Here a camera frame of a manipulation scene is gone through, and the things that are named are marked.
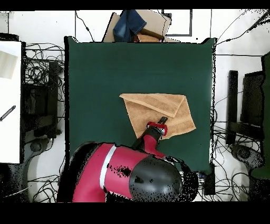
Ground tan terry towel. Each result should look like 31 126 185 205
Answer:
119 92 197 140

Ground dark green table cloth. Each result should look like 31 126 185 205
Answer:
63 35 217 174

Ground small black box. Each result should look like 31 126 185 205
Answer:
203 164 216 195

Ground folded tan towel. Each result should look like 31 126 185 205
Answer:
136 33 162 43

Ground dark brown cloth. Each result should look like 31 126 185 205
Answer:
139 28 165 41

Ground black chair base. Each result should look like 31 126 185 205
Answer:
229 143 265 170

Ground cardboard box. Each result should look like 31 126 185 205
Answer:
102 9 181 43

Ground blue jeans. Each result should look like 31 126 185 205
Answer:
112 9 148 42

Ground black equipment stand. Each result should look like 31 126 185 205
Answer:
22 61 62 140

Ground dark green hanging cloth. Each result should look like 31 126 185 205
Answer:
250 51 270 180

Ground grey chair base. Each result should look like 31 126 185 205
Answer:
6 137 51 202

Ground white table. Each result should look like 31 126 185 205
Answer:
0 40 22 164

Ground black striped tool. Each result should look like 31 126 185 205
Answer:
0 105 17 122

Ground beige box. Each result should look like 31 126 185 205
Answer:
0 50 18 80

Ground black device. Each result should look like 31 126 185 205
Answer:
0 32 20 42

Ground black frame stand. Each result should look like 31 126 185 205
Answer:
225 70 265 146

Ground grey rectangular frame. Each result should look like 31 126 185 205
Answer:
161 9 193 37

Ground thin black cable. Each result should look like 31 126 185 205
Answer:
75 10 95 42

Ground black cable with plug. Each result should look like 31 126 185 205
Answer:
216 9 270 46

